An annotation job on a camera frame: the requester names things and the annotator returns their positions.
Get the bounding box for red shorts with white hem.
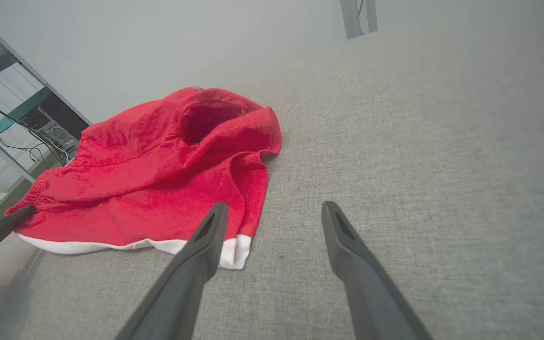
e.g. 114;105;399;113
4;86;282;271

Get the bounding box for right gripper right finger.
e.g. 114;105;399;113
321;201;434;340

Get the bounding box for grey partition post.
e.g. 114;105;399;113
340;0;378;40

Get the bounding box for black computer tower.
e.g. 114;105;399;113
19;93;89;164

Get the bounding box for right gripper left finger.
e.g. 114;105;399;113
116;202;230;340

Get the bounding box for grey tubular frame leg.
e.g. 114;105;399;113
0;116;36;185

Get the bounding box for grey partition edge frame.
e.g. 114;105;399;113
0;8;92;127

